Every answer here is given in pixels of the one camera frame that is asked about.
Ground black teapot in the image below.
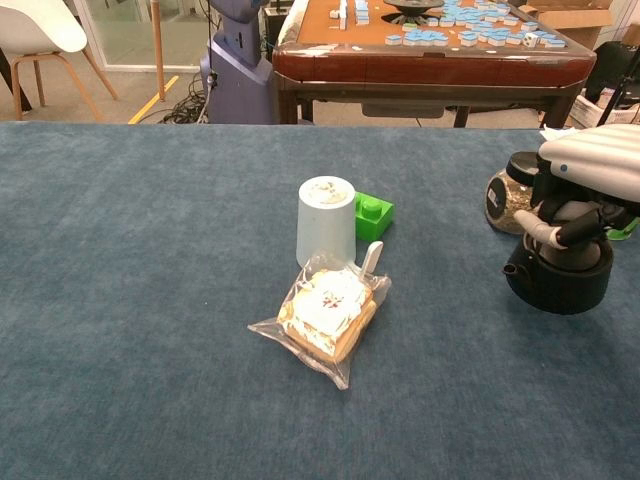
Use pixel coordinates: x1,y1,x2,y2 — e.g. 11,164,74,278
502,199,615,316

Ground black mahjong centre disc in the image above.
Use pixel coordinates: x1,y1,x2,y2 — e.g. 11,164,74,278
382,0,445,25

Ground green chip canister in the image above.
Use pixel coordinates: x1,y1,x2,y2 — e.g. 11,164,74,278
602,217,640,242

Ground cardboard box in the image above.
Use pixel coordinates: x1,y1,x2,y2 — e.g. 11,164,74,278
519,0,614,51

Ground green toy brick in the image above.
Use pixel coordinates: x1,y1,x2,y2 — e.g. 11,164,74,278
353,191,396,242

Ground wooden pole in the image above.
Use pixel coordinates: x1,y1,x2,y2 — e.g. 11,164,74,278
151,0,167,103

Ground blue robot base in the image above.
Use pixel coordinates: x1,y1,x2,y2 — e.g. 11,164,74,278
199,0,275,125

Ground white chair wooden legs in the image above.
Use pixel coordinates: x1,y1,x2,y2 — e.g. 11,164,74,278
0,0,120,122

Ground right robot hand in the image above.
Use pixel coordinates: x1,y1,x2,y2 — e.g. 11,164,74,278
514,123,640,250

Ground bagged sliced bread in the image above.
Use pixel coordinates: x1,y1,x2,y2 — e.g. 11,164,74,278
247,253,392,391

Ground black cable bundle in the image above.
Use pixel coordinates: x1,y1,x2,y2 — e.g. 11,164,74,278
157,74,211,125

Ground glass grain jar black lid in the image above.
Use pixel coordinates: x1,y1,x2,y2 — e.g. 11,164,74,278
483,151,544,236

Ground white paper bag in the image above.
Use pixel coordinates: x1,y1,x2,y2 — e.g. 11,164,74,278
538,126,581,144

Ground brown mahjong table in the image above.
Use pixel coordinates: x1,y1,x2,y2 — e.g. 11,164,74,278
272,0,598,129

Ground blue felt tablecloth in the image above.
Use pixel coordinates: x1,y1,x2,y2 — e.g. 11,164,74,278
0,122,640,480

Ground light blue mug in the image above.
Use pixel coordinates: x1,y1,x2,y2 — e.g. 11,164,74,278
295,175,385,277

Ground black bag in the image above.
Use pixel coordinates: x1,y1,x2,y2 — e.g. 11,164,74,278
584,41,640,109

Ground black tripod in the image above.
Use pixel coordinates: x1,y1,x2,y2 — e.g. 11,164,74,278
596,74,640,130

